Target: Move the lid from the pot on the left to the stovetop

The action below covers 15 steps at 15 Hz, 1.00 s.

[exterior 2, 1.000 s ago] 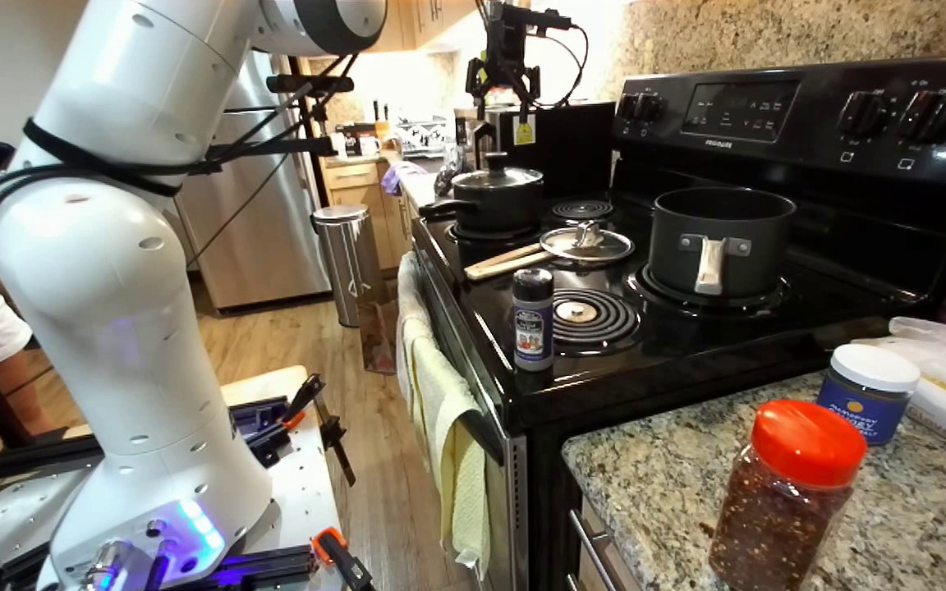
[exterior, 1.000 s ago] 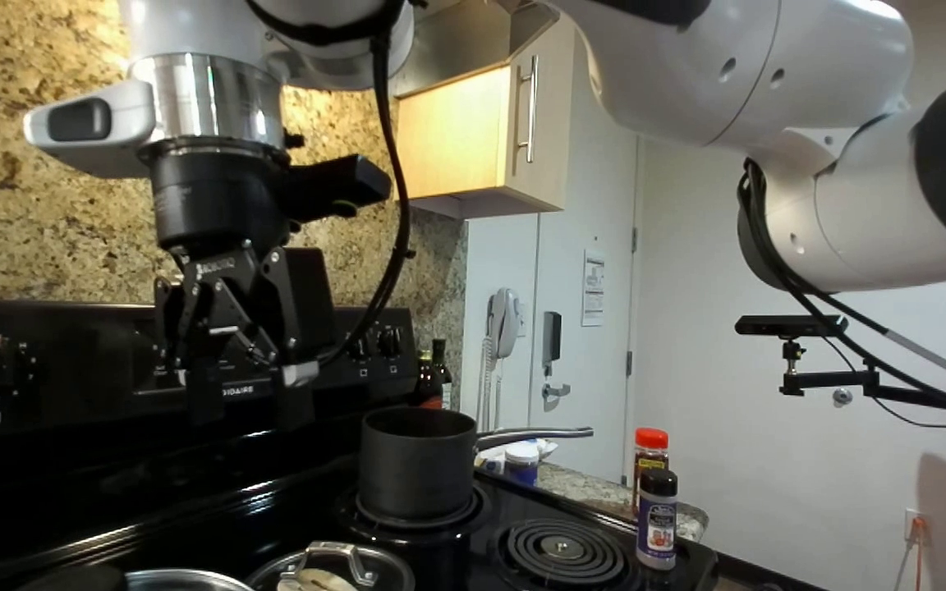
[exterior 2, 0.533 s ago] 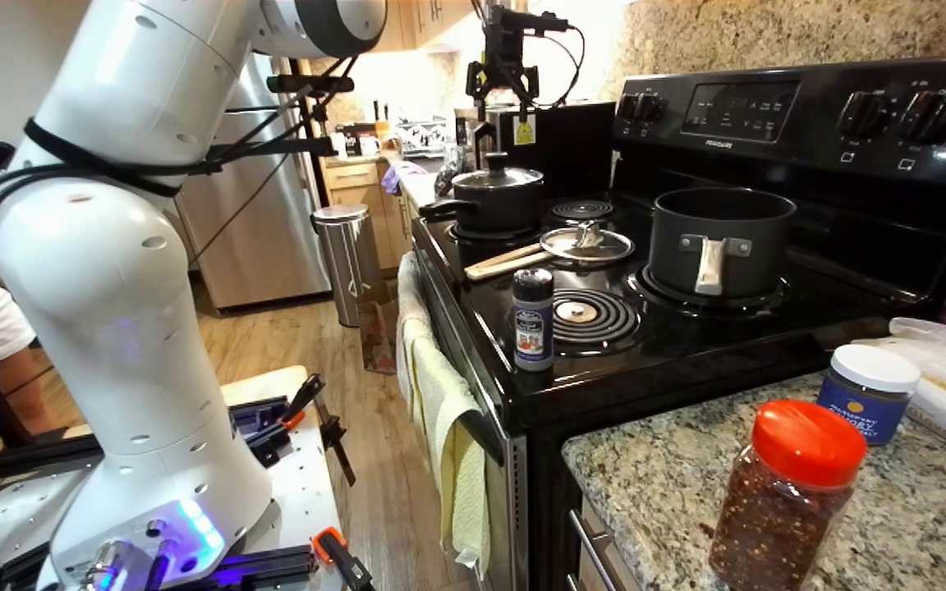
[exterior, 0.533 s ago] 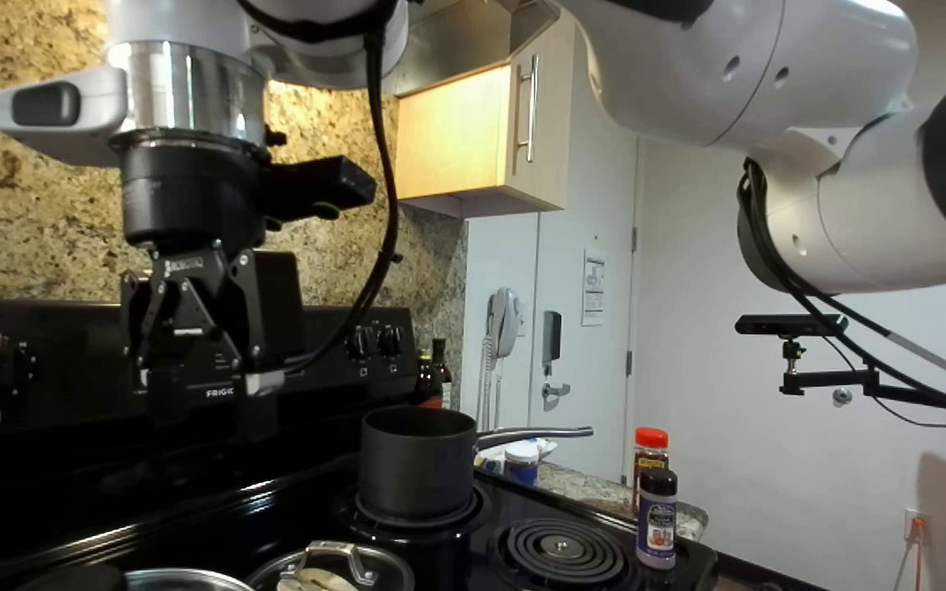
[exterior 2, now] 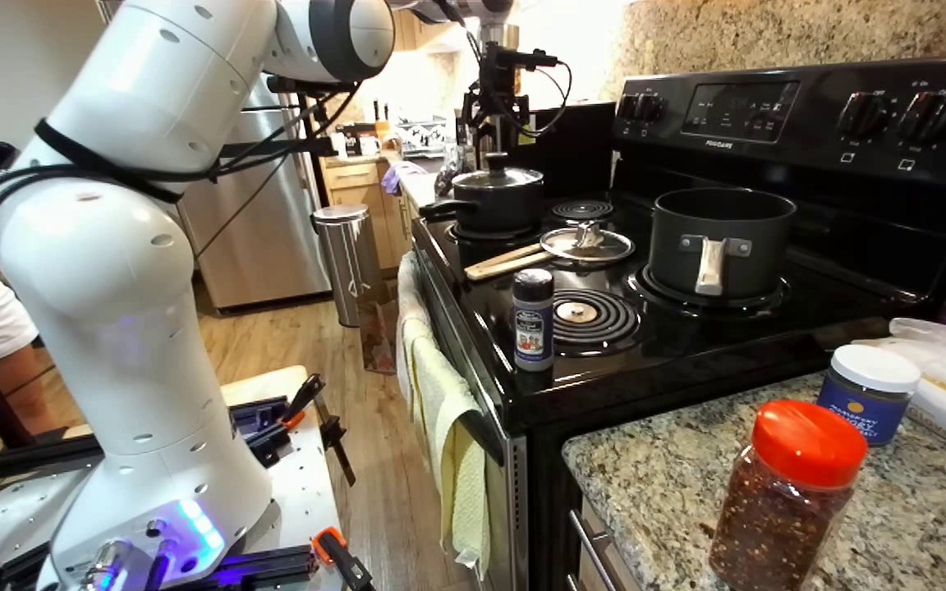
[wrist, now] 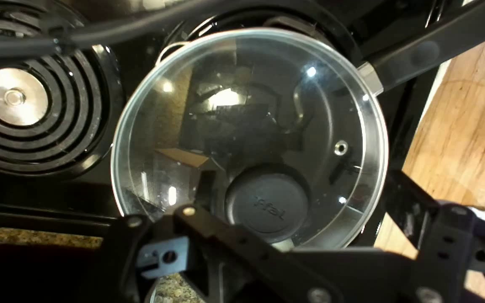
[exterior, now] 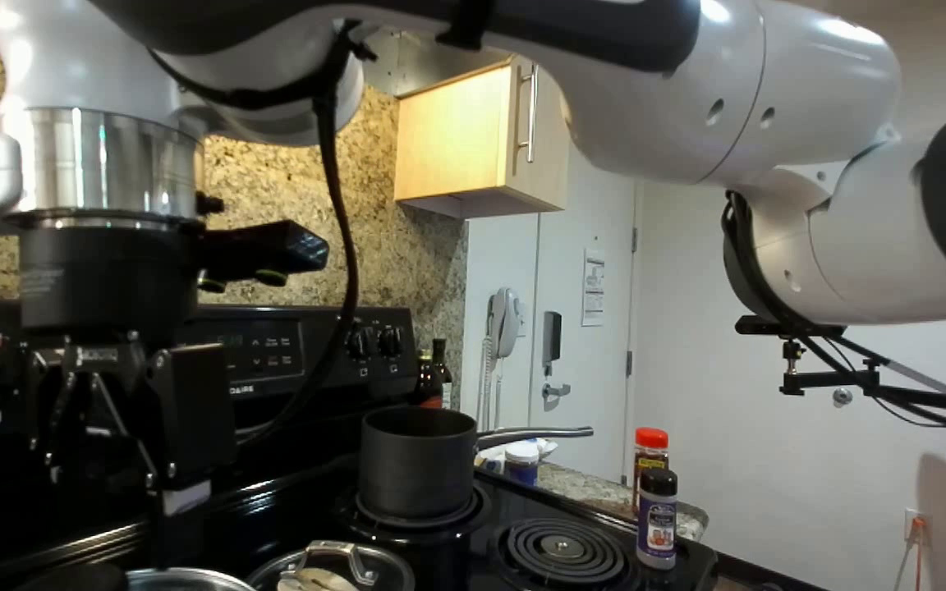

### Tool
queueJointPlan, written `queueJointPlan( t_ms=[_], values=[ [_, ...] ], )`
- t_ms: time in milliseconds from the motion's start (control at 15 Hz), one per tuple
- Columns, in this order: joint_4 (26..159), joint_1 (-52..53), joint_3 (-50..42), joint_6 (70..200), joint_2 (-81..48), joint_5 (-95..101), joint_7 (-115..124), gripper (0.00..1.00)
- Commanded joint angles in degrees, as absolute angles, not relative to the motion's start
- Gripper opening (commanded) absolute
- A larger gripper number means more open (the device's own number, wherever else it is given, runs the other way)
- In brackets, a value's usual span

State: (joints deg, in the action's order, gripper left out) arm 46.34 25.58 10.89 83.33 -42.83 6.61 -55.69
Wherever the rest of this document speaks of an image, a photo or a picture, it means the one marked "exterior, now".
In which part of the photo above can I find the glass lid with black knob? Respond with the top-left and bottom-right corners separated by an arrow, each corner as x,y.
126,563 -> 261,591

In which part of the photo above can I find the white door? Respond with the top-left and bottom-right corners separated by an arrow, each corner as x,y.
537,159 -> 644,484

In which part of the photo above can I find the small glass lid steel knob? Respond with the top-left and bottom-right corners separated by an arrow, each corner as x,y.
245,538 -> 416,591

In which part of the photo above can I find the blue jar with white lid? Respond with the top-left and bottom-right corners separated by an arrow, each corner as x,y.
499,441 -> 548,490

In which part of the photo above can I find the light wooden wall cabinet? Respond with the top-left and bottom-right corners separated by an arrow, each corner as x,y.
390,52 -> 576,220

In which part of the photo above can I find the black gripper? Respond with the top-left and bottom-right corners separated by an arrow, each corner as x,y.
17,212 -> 241,517

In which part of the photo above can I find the white paper sign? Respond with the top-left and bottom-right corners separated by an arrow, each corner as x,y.
578,256 -> 607,331

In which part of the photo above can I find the white wall phone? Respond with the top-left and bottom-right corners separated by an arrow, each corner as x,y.
475,284 -> 529,433

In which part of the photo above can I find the black electric stove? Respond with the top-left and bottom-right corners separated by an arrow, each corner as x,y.
0,295 -> 827,591

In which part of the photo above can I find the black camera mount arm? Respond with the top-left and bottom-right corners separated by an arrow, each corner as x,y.
774,336 -> 946,424

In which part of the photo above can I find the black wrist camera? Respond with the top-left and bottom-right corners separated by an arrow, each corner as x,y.
194,220 -> 332,295

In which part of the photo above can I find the black coil burner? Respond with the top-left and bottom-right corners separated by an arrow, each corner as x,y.
491,512 -> 634,591
346,482 -> 494,541

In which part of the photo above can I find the tall black pot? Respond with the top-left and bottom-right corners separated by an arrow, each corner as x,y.
356,403 -> 599,529

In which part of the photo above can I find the dark labelled bottle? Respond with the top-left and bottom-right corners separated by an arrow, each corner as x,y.
410,336 -> 456,414

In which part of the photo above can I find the silver cabinet handle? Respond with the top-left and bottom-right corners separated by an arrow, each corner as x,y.
513,58 -> 541,164

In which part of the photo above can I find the black bar camera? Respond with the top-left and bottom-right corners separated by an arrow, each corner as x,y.
732,311 -> 852,342

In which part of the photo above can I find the black door lock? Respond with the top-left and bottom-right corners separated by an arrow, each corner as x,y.
540,308 -> 565,376

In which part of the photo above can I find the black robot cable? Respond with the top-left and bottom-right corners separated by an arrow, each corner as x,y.
232,19 -> 382,447

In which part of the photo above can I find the red cap spice jar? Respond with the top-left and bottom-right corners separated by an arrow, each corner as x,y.
631,424 -> 672,517

